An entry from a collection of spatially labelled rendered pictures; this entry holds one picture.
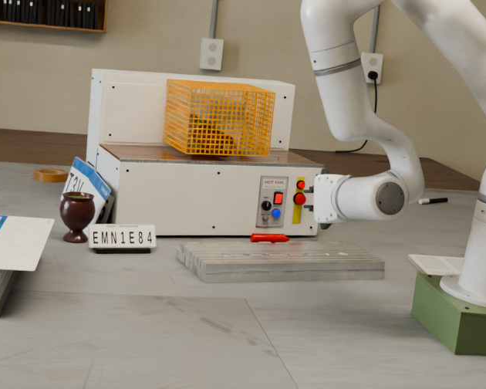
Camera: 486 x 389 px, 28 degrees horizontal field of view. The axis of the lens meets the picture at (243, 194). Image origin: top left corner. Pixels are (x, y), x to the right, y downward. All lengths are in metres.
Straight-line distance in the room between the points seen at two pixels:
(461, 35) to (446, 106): 2.55
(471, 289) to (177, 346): 0.59
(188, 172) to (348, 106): 0.71
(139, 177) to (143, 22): 1.72
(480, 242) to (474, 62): 0.34
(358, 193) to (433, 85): 2.52
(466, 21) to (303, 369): 0.68
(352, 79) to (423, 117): 2.54
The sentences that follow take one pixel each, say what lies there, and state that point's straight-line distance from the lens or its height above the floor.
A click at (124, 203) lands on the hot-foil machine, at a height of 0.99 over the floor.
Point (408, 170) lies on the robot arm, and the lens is 1.88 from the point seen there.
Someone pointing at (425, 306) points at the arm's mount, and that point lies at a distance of 1.97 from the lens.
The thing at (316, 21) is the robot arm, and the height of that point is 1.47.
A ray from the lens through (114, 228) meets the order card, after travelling 2.26.
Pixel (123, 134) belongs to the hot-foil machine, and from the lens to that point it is 2.57.
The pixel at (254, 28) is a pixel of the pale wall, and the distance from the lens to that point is 4.07.
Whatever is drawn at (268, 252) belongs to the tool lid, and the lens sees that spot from 2.22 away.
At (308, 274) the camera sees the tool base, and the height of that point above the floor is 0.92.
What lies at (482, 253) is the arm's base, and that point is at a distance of 1.90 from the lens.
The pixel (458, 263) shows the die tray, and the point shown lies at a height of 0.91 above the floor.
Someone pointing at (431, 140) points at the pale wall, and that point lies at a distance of 4.35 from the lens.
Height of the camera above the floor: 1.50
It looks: 11 degrees down
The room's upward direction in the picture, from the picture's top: 6 degrees clockwise
